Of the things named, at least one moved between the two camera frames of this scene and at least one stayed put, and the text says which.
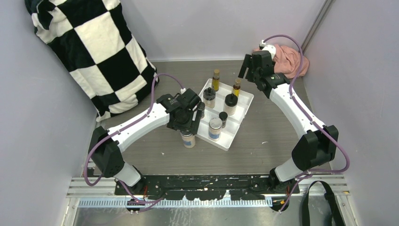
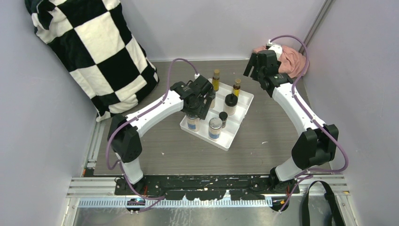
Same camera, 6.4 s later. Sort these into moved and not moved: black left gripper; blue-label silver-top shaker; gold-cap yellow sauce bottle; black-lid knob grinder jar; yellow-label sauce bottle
Moved: black left gripper; blue-label silver-top shaker
Not moved: black-lid knob grinder jar; yellow-label sauce bottle; gold-cap yellow sauce bottle
